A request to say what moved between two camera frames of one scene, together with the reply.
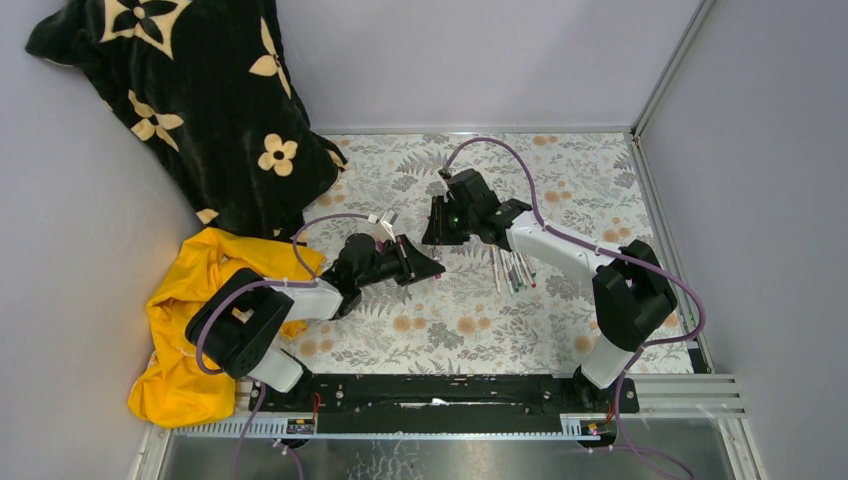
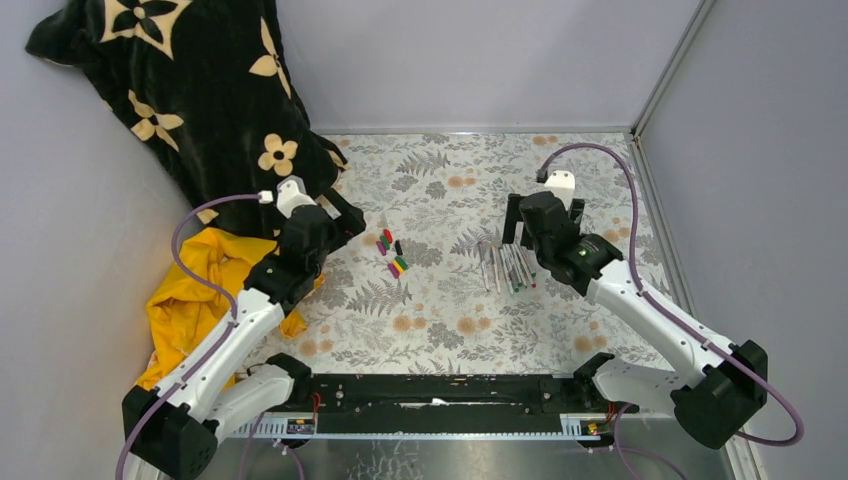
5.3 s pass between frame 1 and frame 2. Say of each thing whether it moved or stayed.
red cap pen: stayed
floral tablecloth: stayed
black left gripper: moved
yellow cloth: stayed
